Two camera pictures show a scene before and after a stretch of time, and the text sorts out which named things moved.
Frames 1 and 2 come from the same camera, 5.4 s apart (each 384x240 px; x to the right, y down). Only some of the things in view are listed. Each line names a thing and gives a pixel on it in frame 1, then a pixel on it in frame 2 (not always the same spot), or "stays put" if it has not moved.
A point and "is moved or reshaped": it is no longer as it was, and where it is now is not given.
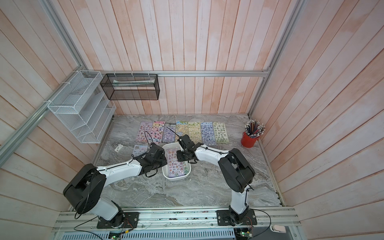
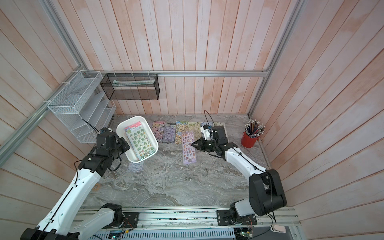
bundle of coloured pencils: (254, 129) stays put
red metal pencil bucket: (247, 141) stays put
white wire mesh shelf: (83, 105) stays put
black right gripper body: (182, 155) -> (209, 146)
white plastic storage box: (174, 170) -> (126, 121)
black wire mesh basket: (131, 86) stays put
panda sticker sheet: (181, 129) stays put
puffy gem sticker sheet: (168, 135) stays put
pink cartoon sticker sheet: (157, 131) stays put
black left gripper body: (160, 163) -> (122, 147)
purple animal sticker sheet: (175, 168) is moved or reshaped
